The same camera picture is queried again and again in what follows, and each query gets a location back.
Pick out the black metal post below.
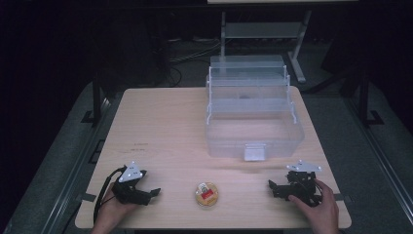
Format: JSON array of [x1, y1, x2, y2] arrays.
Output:
[[81, 72, 105, 126], [357, 69, 385, 128]]

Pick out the clear plastic tiered storage box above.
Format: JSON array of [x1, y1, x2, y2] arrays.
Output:
[[204, 54, 306, 163]]

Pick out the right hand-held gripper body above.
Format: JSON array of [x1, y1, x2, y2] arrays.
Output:
[[272, 159, 323, 208]]

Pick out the person's left hand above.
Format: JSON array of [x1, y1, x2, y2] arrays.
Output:
[[91, 183, 139, 234]]

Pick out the person's right hand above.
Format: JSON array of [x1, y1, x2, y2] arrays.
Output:
[[287, 178, 341, 234]]

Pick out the floor cables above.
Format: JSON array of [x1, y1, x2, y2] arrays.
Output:
[[155, 37, 225, 87]]

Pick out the black cable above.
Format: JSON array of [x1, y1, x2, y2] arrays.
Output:
[[93, 166, 128, 225]]

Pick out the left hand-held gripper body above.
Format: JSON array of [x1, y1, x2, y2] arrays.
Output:
[[112, 160, 152, 207]]

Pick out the round yellow tin red label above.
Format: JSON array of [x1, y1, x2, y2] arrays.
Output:
[[195, 181, 219, 208]]

